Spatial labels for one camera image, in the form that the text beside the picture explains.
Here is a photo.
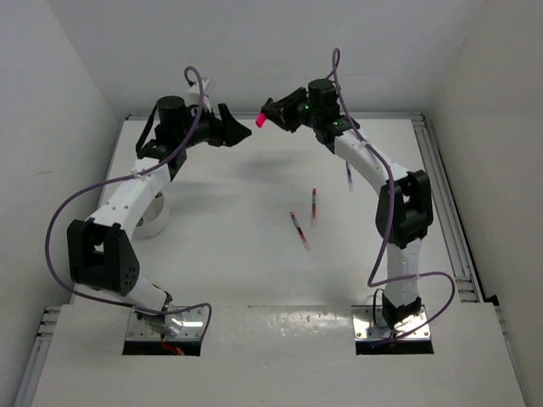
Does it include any white round divided container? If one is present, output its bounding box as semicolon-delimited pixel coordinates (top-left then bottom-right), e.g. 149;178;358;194
133;192;171;238

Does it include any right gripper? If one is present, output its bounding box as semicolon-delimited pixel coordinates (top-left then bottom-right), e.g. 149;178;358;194
264;86;321;132

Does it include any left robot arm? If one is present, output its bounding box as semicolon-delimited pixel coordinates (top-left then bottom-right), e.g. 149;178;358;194
67;96;252;315

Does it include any red refill pen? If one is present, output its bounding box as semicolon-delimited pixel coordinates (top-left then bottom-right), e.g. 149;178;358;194
311;187;317;227
289;211;311;252

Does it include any blue pen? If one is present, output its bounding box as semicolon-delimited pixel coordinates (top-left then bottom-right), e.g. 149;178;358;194
345;161;354;192

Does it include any pink black highlighter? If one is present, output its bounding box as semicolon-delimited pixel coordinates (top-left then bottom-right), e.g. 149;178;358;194
255;112;267;128

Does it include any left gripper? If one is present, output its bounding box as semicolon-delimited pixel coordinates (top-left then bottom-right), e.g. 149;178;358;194
176;101;250;148

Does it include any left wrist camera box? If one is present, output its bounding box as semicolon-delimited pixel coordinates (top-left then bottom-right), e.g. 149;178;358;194
188;77;215;113

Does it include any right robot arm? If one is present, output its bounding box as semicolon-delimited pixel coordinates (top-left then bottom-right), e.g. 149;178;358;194
256;79;434;328

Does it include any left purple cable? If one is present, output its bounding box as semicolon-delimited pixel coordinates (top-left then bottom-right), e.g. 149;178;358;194
44;66;213;336

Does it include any black cable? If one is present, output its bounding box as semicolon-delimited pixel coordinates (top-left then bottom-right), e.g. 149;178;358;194
372;287;389;330

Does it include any metal base plate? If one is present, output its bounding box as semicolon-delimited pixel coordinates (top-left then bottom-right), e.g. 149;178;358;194
122;305;210;357
351;305;434;355

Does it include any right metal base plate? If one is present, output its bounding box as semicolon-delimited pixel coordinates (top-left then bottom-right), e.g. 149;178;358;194
351;305;434;355

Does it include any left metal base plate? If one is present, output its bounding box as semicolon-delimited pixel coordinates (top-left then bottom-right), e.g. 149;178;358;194
122;305;210;357

